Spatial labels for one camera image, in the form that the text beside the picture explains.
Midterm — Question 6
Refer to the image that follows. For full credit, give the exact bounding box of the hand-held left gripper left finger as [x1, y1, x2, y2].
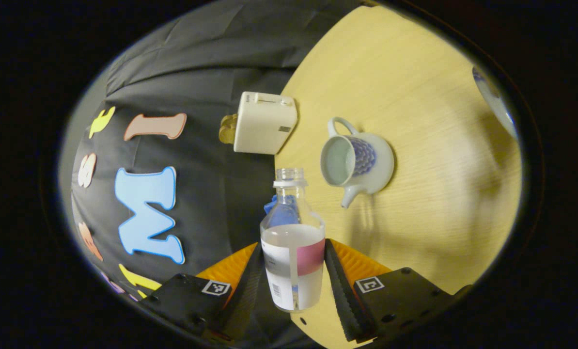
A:
[139, 242, 265, 346]

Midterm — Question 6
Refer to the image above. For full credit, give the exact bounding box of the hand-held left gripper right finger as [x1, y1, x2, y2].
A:
[324, 239, 471, 344]

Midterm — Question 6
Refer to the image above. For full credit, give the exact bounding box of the clear plastic water bottle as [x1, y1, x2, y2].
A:
[260, 168, 326, 312]

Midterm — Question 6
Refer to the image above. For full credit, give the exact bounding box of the white blue-patterned teacup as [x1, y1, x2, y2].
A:
[320, 117, 395, 209]

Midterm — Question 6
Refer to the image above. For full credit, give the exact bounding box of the white teacup lid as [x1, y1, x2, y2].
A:
[472, 66, 518, 139]

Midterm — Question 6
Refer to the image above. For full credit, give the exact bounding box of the blue towel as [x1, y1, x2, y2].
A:
[264, 195, 299, 228]

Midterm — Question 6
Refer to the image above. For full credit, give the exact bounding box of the black backdrop cloth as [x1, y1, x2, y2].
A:
[59, 0, 362, 348]

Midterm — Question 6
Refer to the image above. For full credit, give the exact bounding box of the brown bread slice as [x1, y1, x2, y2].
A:
[219, 114, 238, 144]

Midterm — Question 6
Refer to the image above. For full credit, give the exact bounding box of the white toaster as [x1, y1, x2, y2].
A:
[234, 92, 298, 155]

